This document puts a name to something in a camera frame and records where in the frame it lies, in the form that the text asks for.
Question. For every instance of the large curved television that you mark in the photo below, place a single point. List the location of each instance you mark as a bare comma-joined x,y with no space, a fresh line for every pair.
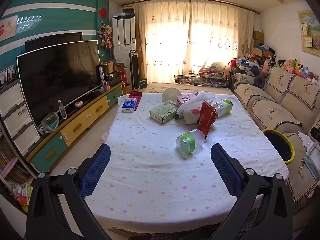
55,80

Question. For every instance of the red round wall decoration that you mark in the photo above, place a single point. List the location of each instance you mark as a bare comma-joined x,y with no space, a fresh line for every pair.
102,12

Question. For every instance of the white tube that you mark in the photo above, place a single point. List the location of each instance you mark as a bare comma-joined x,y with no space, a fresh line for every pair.
178,115

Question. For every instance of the hanging flower decoration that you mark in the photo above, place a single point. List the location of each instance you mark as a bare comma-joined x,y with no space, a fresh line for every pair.
105,36

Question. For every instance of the glass bowl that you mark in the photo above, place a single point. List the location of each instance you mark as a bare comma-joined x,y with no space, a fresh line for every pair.
50,123

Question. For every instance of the small pink container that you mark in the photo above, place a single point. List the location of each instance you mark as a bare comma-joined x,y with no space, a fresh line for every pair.
79,104

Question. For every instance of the framed photos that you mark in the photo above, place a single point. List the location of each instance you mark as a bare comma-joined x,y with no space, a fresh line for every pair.
7,75

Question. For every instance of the white standing air conditioner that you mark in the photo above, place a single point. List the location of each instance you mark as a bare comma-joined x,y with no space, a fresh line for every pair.
122,37

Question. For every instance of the pile of boxes on cabinet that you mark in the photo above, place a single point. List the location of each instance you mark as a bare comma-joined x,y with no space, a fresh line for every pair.
113,72

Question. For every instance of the white papers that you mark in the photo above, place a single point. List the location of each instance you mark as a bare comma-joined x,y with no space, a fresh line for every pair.
308,138

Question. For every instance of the glass wall ornament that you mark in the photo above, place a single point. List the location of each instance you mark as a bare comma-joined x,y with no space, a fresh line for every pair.
28,23

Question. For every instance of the row of plush toys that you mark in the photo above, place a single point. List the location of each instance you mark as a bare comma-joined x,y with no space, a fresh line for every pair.
290,66

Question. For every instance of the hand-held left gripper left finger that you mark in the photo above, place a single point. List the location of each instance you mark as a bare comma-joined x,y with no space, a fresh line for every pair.
96,170

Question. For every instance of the cream embroidered curtain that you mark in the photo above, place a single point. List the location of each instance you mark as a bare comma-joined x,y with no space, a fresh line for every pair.
175,42

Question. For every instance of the black cylindrical tube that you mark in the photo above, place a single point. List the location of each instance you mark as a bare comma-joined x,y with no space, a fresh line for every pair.
100,76

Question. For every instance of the cartoon wall picture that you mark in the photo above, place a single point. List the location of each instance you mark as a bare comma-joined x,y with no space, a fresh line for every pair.
7,28

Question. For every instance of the yellow and green television cabinet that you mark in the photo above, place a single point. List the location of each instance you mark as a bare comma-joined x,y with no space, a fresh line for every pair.
82,122

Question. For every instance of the small black television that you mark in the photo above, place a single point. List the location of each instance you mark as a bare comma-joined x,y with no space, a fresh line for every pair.
50,41

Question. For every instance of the clear water bottle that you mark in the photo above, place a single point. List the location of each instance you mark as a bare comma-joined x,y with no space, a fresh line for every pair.
62,111

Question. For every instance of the stack of cardboard boxes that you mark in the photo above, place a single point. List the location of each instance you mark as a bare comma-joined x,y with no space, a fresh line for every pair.
258,40

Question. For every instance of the framed landscape painting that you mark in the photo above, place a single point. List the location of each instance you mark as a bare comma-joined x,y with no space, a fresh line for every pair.
308,32

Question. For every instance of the beige sofa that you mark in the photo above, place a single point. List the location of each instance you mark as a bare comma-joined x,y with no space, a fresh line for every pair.
270,110

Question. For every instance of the red flat box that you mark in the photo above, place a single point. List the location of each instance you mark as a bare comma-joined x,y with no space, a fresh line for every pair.
136,95

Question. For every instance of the green cardboard box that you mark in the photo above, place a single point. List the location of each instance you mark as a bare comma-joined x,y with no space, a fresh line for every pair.
162,111

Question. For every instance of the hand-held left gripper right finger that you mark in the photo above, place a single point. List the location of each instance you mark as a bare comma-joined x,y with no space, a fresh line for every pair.
225,170

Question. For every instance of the red snack bag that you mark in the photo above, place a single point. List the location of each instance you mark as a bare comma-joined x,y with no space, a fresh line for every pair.
206,117

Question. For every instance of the white carton with pink dots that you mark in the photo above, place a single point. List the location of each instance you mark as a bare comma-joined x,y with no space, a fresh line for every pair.
191,115

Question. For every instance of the shelf of books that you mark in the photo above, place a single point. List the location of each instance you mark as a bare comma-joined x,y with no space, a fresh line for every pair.
12,175

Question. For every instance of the clear plastic bag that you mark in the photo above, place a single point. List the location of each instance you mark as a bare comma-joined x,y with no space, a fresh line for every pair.
312,162

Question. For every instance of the clear bottle with green cap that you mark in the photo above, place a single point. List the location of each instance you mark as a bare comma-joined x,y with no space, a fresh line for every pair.
187,141
222,107

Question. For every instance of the blue star-print bag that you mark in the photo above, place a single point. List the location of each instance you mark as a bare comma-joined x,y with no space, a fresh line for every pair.
246,63

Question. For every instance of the white tissue paper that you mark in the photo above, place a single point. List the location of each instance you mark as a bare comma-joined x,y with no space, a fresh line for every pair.
200,98

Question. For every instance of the round white paper plate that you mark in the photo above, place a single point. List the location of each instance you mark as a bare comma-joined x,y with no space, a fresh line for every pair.
171,93

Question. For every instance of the white plastic drawer unit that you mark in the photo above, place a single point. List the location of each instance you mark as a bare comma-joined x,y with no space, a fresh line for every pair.
15,120

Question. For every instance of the black and white tower fan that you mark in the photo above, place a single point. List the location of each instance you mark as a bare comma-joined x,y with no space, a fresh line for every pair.
133,70

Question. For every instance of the blue tissue pack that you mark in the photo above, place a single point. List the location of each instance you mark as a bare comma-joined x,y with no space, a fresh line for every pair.
128,104

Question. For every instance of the yellow-rimmed black trash bin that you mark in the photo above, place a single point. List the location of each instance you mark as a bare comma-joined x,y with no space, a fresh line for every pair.
277,146

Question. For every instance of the dark green box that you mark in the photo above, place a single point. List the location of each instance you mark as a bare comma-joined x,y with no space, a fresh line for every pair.
143,83

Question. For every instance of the pink strawberry milk carton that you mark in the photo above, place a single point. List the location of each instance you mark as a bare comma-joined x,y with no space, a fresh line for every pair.
186,98

